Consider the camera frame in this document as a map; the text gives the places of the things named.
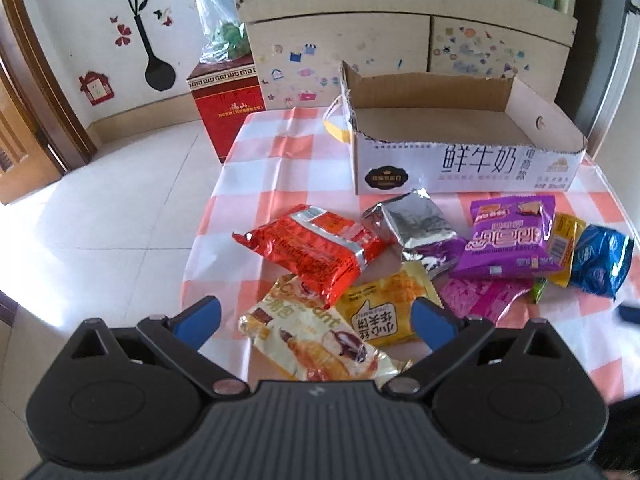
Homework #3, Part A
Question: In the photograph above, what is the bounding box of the red snack packet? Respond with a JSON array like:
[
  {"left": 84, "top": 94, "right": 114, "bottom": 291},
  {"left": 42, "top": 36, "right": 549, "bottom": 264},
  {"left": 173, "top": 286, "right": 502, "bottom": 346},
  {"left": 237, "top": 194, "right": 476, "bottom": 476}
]
[{"left": 231, "top": 204, "right": 386, "bottom": 309}]

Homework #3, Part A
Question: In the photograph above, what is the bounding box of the brown wooden door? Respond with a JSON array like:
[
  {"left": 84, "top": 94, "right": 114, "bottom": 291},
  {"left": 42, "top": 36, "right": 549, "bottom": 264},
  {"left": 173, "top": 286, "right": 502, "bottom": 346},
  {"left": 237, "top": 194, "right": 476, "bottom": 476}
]
[{"left": 0, "top": 0, "right": 98, "bottom": 206}]

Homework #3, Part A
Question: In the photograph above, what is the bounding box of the pink snack packet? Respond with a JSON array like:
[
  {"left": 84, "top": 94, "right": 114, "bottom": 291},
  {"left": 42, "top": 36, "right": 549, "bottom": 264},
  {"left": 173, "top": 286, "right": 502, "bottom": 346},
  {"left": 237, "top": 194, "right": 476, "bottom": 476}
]
[{"left": 440, "top": 276, "right": 533, "bottom": 322}]

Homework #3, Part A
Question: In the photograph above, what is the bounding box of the yellow barcode snack packet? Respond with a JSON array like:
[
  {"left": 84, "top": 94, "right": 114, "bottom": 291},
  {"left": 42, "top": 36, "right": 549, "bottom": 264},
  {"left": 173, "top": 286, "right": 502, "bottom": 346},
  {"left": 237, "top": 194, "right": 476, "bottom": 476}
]
[{"left": 545, "top": 212, "right": 588, "bottom": 288}]

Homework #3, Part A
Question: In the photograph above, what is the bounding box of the purple snack packet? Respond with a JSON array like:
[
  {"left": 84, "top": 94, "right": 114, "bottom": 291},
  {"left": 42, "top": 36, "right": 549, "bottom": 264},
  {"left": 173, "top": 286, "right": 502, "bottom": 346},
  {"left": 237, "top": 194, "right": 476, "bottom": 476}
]
[{"left": 448, "top": 195, "right": 557, "bottom": 281}]

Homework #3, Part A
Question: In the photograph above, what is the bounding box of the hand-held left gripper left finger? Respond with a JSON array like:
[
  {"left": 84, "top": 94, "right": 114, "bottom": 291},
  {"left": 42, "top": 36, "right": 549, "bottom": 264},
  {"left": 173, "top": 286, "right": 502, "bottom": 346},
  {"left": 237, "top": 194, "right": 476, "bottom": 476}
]
[{"left": 65, "top": 296, "right": 251, "bottom": 401}]

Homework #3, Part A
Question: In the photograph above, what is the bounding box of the red gift box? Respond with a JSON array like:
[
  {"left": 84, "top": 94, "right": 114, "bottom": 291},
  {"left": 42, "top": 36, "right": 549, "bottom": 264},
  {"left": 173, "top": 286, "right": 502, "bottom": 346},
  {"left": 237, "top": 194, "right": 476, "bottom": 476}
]
[{"left": 186, "top": 57, "right": 266, "bottom": 166}]

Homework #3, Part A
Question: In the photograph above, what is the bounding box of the clear plastic bag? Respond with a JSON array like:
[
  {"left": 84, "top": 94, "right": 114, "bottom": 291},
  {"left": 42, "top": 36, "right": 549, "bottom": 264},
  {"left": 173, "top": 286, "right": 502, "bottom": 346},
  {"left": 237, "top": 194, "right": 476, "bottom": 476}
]
[{"left": 189, "top": 0, "right": 253, "bottom": 66}]

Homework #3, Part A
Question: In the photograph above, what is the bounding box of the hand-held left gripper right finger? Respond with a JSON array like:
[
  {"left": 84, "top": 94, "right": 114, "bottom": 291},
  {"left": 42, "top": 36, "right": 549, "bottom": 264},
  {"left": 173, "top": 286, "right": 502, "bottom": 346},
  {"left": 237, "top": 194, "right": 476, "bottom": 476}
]
[{"left": 382, "top": 296, "right": 571, "bottom": 401}]

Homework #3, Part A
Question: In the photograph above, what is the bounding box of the yellow waffle snack packet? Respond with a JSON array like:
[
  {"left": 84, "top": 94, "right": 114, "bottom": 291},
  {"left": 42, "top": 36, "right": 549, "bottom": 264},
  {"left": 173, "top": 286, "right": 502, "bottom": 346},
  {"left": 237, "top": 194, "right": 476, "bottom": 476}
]
[{"left": 334, "top": 261, "right": 445, "bottom": 348}]

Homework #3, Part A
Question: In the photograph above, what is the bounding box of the cardboard box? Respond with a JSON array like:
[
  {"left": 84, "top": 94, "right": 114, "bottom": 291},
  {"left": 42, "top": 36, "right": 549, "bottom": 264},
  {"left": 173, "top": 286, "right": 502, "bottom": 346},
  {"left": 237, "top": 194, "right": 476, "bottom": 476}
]
[{"left": 322, "top": 60, "right": 588, "bottom": 196}]

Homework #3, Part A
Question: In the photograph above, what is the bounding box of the black vase flower wall sticker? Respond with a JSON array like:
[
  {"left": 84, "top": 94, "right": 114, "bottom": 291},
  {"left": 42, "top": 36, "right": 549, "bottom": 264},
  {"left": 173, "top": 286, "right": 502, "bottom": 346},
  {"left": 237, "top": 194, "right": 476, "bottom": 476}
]
[{"left": 65, "top": 0, "right": 177, "bottom": 92}]

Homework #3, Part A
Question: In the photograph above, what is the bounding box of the cream croissant snack packet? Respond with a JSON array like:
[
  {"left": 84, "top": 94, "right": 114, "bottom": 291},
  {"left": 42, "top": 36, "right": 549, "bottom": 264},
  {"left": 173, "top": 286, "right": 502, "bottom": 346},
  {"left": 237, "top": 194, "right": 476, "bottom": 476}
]
[{"left": 237, "top": 275, "right": 413, "bottom": 382}]

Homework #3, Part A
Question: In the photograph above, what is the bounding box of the silver snack packet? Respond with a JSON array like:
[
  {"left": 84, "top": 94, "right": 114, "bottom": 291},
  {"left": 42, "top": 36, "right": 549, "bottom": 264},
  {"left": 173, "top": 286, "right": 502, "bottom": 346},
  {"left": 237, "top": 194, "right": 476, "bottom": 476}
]
[{"left": 361, "top": 188, "right": 468, "bottom": 279}]

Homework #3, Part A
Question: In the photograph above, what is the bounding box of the grey refrigerator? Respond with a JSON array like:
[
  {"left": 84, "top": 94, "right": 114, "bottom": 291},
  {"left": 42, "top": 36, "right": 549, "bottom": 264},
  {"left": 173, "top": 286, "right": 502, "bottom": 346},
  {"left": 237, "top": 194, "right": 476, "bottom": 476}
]
[{"left": 552, "top": 0, "right": 640, "bottom": 161}]

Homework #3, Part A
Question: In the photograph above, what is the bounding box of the red house switch sticker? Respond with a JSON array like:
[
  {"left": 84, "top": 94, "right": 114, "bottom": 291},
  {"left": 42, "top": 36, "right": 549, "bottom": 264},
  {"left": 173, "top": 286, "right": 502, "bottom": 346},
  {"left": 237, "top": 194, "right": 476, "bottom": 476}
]
[{"left": 78, "top": 71, "right": 115, "bottom": 107}]

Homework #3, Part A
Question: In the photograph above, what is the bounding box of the blue foil snack packet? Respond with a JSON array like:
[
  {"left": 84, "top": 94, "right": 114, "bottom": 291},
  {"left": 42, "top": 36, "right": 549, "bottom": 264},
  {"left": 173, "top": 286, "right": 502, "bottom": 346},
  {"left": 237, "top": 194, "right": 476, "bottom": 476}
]
[{"left": 569, "top": 224, "right": 636, "bottom": 301}]

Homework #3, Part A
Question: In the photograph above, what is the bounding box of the beige stickered wooden cabinet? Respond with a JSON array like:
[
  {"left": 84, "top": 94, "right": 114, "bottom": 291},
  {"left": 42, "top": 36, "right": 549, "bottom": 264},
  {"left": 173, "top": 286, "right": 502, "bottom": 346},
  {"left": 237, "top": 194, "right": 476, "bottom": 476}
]
[{"left": 232, "top": 0, "right": 578, "bottom": 111}]

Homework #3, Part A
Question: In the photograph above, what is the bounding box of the orange white checked tablecloth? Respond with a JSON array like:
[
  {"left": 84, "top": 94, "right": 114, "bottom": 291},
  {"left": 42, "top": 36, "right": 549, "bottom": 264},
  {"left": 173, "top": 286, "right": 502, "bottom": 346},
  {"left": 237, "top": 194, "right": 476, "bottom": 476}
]
[{"left": 180, "top": 105, "right": 640, "bottom": 401}]

